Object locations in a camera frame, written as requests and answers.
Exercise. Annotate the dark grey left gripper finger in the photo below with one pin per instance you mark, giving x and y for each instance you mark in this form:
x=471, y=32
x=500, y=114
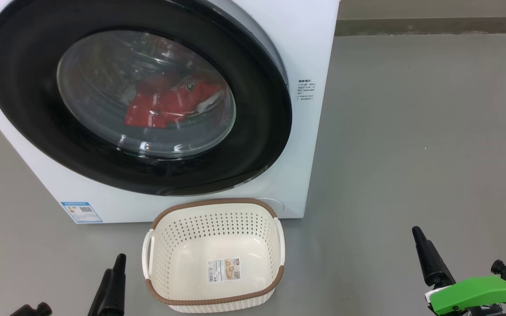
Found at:
x=101, y=298
x=117, y=285

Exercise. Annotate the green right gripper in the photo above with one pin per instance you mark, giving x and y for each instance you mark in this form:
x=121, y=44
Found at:
x=477, y=292

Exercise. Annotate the red and white garment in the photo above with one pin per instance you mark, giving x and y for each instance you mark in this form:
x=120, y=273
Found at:
x=156, y=109

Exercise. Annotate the white cloth garment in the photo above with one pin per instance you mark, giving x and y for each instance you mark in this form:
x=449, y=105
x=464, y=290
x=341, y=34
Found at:
x=209, y=103

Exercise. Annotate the black round washer door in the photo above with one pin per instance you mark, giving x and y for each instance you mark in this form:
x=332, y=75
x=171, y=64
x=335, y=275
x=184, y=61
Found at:
x=24, y=87

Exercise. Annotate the cream perforated laundry basket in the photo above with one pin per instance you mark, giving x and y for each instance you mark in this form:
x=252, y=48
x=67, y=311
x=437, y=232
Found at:
x=191, y=272

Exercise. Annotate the printed product label sticker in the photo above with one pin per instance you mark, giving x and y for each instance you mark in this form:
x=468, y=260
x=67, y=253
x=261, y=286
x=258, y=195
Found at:
x=224, y=270

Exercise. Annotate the white front-load washing machine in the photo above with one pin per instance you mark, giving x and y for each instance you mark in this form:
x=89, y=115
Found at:
x=314, y=44

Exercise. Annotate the blue energy label sticker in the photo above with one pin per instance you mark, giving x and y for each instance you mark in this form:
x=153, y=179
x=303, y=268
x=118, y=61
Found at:
x=81, y=212

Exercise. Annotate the round white filter cover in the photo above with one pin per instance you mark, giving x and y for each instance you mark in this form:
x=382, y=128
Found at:
x=275, y=205

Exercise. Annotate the printed instruction text label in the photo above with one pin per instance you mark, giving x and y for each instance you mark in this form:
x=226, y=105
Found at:
x=306, y=90

